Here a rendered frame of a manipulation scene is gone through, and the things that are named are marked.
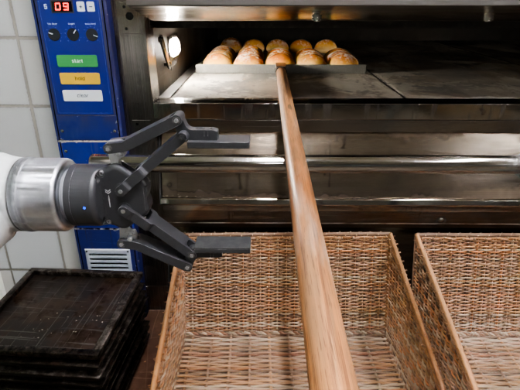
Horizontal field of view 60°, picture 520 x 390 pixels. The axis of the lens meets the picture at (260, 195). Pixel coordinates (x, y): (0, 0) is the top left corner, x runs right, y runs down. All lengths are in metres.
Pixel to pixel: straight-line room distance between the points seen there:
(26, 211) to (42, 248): 0.80
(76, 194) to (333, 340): 0.35
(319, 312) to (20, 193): 0.37
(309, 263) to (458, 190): 0.87
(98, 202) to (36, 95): 0.67
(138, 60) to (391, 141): 0.63
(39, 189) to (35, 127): 0.68
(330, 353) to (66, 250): 1.10
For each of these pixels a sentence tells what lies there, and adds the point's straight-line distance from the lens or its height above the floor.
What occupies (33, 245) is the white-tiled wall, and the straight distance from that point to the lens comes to 1.37.
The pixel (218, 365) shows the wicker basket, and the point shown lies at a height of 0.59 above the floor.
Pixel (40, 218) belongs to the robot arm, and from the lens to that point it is 0.57.
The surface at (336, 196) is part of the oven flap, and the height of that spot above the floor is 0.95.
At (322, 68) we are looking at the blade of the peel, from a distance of 1.52.
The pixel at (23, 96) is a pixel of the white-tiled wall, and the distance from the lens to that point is 1.22.
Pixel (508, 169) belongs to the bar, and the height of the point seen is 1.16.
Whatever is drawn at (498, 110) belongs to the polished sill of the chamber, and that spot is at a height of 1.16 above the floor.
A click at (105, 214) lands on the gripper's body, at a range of 0.58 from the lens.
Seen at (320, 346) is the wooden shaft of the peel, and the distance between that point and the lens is 0.31.
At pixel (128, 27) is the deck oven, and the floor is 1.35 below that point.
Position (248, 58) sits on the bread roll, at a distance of 1.53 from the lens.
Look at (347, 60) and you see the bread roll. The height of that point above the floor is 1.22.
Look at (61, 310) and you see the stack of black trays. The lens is 1.11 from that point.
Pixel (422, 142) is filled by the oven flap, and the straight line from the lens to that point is 1.20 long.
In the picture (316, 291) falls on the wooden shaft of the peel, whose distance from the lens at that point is 0.36.
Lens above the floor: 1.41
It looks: 24 degrees down
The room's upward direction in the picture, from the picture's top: straight up
